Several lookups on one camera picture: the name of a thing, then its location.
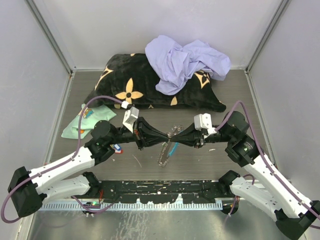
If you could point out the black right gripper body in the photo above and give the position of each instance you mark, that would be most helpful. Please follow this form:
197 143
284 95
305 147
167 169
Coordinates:
215 136

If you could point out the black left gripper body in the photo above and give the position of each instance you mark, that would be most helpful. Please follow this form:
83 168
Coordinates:
124 136

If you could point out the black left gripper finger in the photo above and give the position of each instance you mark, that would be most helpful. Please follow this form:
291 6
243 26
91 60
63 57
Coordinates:
148 132
149 141

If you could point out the red tagged key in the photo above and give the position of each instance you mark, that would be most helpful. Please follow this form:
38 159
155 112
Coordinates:
117 148

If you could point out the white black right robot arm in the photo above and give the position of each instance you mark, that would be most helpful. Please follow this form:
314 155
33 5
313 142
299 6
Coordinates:
292 211

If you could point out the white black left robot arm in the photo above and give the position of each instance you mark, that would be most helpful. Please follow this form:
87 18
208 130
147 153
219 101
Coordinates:
26 189

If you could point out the mint green cartoon cloth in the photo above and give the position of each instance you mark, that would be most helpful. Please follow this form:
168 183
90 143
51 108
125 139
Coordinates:
89 118

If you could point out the black floral pillow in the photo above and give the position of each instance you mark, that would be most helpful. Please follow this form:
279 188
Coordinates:
130 77

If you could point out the lavender crumpled cloth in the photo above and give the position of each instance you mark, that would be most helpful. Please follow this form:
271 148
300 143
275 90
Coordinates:
175 64

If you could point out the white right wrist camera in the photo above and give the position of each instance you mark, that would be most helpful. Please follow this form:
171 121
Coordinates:
202 121

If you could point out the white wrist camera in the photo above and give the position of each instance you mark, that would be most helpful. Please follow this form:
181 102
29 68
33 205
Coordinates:
202 121
130 117

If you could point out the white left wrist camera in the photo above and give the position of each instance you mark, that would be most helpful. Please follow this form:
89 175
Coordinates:
130 117

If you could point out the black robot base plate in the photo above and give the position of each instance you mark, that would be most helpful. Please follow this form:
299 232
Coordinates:
159 191

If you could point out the slotted grey cable duct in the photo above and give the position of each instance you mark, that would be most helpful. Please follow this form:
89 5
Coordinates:
138 206

